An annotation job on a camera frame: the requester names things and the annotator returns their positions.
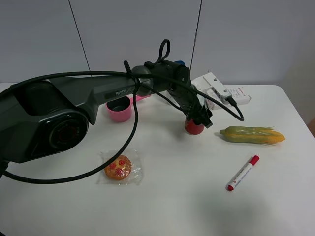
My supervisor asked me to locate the pink toy saucepan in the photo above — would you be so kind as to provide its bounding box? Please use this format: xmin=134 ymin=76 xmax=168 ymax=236
xmin=106 ymin=94 xmax=151 ymax=123

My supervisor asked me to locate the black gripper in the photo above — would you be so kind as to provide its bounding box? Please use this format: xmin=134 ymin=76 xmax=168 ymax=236
xmin=182 ymin=88 xmax=213 ymax=128

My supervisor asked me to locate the toy corn cob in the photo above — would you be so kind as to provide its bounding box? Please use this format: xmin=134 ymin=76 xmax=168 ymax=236
xmin=219 ymin=126 xmax=285 ymax=145

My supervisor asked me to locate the red soda can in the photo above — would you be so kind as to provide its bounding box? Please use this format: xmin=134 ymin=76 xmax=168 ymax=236
xmin=184 ymin=118 xmax=205 ymax=135

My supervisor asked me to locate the white cardboard box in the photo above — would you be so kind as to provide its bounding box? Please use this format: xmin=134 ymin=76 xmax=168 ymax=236
xmin=207 ymin=87 xmax=251 ymax=110

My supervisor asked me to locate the white blue shampoo bottle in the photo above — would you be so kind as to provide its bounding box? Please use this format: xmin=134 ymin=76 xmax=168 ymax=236
xmin=168 ymin=60 xmax=187 ymax=108

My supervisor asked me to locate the wrapped fruit tart pastry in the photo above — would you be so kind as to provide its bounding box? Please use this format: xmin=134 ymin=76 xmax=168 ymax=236
xmin=96 ymin=148 xmax=144 ymax=185

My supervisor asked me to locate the black cable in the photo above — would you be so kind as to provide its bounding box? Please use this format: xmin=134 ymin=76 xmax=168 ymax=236
xmin=0 ymin=39 xmax=245 ymax=184

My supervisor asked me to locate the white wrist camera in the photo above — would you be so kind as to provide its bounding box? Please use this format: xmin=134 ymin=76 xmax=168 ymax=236
xmin=191 ymin=72 xmax=232 ymax=105

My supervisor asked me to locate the red whiteboard marker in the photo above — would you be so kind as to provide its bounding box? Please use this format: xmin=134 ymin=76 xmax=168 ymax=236
xmin=226 ymin=155 xmax=260 ymax=192

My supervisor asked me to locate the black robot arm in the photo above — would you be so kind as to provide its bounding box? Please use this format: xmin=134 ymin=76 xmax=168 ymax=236
xmin=0 ymin=60 xmax=212 ymax=163

